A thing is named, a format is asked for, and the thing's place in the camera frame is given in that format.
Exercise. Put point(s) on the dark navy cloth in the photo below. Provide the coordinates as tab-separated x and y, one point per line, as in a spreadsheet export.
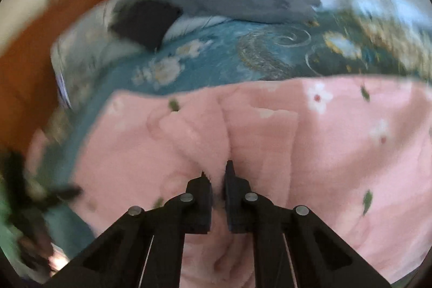
146	23

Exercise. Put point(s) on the pink floral fleece garment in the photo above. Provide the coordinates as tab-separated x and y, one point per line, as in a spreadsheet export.
337	173

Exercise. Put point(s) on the teal floral bed sheet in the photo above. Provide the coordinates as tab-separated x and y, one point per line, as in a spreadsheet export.
236	51

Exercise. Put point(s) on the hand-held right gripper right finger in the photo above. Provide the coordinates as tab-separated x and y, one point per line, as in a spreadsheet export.
236	203

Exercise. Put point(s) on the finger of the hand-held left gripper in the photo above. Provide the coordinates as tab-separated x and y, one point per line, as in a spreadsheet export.
50	194

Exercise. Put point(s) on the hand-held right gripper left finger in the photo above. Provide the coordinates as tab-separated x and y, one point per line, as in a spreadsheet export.
199	203

